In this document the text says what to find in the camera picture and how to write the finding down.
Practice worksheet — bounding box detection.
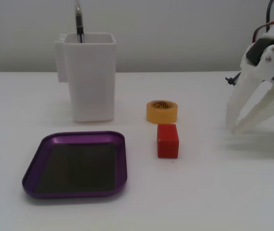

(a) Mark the black cable clip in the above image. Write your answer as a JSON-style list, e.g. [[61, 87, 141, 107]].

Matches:
[[225, 75, 240, 86]]

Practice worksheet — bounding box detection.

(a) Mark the purple metal tray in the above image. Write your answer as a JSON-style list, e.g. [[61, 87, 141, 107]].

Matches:
[[22, 130, 128, 199]]

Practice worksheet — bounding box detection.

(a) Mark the red cube block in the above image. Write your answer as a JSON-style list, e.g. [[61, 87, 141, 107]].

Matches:
[[157, 124, 180, 159]]

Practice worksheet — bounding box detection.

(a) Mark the black ballpoint pen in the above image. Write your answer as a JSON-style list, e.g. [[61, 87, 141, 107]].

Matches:
[[75, 0, 85, 44]]

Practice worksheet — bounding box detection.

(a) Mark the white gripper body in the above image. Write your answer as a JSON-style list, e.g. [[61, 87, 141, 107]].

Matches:
[[239, 32, 274, 93]]

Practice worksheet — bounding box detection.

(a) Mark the red cable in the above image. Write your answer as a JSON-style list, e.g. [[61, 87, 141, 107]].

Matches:
[[251, 19, 274, 42]]

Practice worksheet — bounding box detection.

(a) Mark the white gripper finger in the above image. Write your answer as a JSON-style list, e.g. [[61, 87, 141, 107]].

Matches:
[[225, 44, 274, 133], [232, 80, 274, 134]]

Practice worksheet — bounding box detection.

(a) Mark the black cable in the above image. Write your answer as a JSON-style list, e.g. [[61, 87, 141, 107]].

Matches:
[[266, 0, 274, 32]]

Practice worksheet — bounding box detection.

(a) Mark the yellow masking tape roll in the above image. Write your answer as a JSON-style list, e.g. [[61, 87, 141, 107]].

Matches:
[[146, 100, 178, 125]]

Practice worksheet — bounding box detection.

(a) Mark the white plastic pen holder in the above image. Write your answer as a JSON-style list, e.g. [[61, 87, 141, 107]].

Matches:
[[54, 33, 117, 123]]

